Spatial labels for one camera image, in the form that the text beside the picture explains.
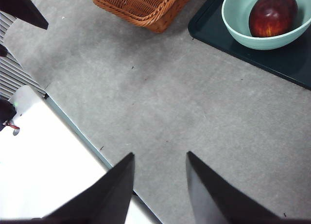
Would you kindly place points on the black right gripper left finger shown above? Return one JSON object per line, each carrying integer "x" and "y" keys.
{"x": 102, "y": 202}

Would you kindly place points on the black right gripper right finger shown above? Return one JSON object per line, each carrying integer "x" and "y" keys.
{"x": 218, "y": 199}

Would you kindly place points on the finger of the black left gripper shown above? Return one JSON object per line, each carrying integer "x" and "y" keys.
{"x": 17, "y": 5}

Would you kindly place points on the brown wicker basket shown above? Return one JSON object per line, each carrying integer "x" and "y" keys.
{"x": 145, "y": 5}

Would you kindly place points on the white box with green light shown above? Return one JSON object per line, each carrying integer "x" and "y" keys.
{"x": 26, "y": 100}

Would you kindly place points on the teal ceramic bowl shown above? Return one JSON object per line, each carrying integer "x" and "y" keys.
{"x": 240, "y": 22}

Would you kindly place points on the grey ribbed panel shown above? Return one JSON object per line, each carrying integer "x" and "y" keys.
{"x": 14, "y": 73}

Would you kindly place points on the dark green rectangular tray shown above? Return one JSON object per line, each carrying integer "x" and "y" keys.
{"x": 279, "y": 61}

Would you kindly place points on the dark red plum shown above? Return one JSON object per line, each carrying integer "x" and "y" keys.
{"x": 272, "y": 15}

